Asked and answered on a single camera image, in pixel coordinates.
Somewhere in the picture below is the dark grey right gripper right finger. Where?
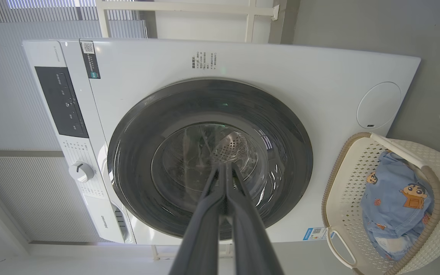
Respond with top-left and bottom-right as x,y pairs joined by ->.
226,163 -> 285,275

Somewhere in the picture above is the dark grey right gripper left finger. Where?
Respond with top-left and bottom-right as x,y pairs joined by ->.
168,163 -> 227,275

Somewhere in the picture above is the black round washing machine door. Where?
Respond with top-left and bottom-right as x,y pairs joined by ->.
107,78 -> 314,241

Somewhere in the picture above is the pale blue grey garment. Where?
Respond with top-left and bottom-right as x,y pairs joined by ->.
369,225 -> 419,261

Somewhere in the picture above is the blue cartoon print garment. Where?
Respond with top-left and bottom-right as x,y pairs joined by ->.
360,150 -> 434,239

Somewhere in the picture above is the white washing machine control knob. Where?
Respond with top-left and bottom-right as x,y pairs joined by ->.
69,161 -> 95,183

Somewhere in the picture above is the white washing machine body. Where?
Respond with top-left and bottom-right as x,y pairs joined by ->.
22,37 -> 422,246

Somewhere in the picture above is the black washing machine control panel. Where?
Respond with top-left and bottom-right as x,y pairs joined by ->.
35,67 -> 89,139

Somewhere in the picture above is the blue energy label sticker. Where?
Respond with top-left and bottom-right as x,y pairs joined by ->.
303,228 -> 327,241

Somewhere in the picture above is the white detergent drawer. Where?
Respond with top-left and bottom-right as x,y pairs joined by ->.
84,195 -> 136,244

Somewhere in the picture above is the cream perforated laundry basket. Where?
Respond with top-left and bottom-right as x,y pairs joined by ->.
322,132 -> 440,275

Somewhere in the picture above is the round white filter cover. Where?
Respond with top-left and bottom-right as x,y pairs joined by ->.
357,82 -> 401,129

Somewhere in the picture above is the dark QR code sticker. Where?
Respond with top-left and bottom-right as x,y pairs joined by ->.
80,41 -> 101,79

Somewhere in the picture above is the grey window blind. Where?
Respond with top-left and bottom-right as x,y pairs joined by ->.
0,0 -> 140,23

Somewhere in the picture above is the white metal frame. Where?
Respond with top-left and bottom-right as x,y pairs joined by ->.
96,0 -> 280,43

